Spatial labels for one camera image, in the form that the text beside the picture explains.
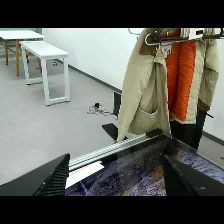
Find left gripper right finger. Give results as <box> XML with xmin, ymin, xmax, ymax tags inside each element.
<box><xmin>162</xmin><ymin>154</ymin><xmax>224</xmax><ymax>197</ymax></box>

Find silver frame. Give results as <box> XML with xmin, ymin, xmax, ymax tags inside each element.
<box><xmin>67</xmin><ymin>130</ymin><xmax>165</xmax><ymax>173</ymax></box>

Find cables on floor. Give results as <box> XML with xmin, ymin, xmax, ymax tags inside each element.
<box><xmin>86</xmin><ymin>102</ymin><xmax>115</xmax><ymax>117</ymax></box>

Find white metal table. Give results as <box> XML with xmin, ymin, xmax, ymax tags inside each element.
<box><xmin>19</xmin><ymin>40</ymin><xmax>72</xmax><ymax>107</ymax></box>

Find white table with wooden legs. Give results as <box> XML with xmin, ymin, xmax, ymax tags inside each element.
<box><xmin>0</xmin><ymin>29</ymin><xmax>47</xmax><ymax>77</ymax></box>

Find grey clothes hanger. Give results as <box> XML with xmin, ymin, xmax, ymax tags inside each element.
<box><xmin>127</xmin><ymin>27</ymin><xmax>224</xmax><ymax>48</ymax></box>

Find black clothes rack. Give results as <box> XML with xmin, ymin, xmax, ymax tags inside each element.
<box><xmin>101</xmin><ymin>31</ymin><xmax>224</xmax><ymax>151</ymax></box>

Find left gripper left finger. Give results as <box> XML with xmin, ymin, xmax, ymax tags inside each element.
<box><xmin>0</xmin><ymin>153</ymin><xmax>71</xmax><ymax>197</ymax></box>

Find beige jacket with orange lining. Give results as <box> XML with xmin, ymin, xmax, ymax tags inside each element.
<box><xmin>116</xmin><ymin>27</ymin><xmax>221</xmax><ymax>138</ymax></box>

